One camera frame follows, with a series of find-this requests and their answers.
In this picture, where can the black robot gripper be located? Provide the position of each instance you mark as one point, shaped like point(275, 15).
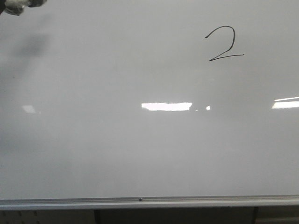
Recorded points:
point(34, 3)

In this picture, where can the white whiteboard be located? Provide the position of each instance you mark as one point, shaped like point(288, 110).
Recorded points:
point(150, 98)

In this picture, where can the aluminium whiteboard tray rail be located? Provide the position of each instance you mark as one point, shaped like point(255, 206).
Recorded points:
point(148, 202)

